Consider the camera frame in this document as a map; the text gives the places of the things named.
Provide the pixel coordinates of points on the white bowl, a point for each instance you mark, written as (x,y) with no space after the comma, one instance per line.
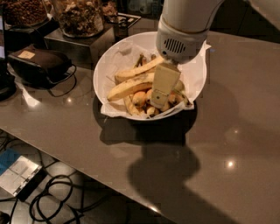
(105,73)

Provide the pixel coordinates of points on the upper back banana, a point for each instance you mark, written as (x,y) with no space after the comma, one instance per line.
(124,75)

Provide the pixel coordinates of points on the glass jar of granola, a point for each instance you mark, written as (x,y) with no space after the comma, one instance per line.
(79,18)

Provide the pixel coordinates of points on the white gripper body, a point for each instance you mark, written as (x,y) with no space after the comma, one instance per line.
(181,44)

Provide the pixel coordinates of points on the black device with label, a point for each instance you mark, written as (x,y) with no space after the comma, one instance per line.
(41,68)

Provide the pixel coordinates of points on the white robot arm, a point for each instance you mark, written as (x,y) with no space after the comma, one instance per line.
(191,8)

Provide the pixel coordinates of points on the white blue box on floor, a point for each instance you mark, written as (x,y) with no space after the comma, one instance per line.
(19,176)

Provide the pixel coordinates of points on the glass jar of nuts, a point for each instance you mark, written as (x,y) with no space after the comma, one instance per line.
(24,12)

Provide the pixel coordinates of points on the metal stand block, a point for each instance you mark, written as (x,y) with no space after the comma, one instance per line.
(84,52)

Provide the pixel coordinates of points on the large front banana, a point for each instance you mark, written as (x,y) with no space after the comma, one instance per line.
(139,83)

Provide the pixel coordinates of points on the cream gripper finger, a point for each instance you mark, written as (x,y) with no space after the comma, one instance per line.
(166,77)

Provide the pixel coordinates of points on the white paper liner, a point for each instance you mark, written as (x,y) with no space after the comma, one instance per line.
(122,55)

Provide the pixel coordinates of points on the bunch of small bananas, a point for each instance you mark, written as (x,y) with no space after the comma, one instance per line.
(139,103)

